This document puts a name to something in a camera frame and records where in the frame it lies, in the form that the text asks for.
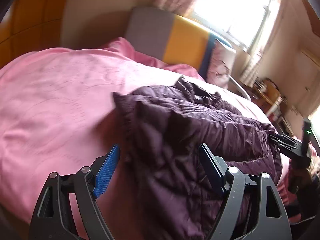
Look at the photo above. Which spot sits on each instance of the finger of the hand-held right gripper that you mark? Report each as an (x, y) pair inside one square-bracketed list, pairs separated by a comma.
[(287, 145)]

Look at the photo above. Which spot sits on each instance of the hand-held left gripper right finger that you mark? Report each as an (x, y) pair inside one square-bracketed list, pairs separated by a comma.
[(213, 167)]

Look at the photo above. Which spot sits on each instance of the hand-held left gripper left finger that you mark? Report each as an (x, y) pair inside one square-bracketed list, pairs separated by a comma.
[(107, 170)]

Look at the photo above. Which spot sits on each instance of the purple puffer jacket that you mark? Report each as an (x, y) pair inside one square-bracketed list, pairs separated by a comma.
[(187, 130)]

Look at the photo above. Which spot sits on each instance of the cluttered wooden shelf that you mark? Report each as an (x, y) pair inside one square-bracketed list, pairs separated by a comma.
[(268, 95)]

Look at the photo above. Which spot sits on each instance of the cream door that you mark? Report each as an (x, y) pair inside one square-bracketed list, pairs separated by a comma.
[(310, 80)]

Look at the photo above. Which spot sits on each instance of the pink dotted blanket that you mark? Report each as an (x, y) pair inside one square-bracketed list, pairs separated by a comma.
[(62, 100)]

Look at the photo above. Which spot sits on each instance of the deer print pillow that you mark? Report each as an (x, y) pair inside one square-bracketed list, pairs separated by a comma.
[(221, 62)]

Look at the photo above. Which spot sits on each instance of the grey yellow blue headboard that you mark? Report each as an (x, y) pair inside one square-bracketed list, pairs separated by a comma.
[(185, 40)]

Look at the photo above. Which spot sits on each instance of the bright window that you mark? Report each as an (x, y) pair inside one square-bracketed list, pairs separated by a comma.
[(235, 7)]

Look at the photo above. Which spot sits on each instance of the wooden wardrobe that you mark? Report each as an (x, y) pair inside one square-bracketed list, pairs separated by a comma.
[(32, 12)]

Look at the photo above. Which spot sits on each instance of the white bed rail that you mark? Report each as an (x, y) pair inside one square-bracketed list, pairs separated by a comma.
[(240, 86)]

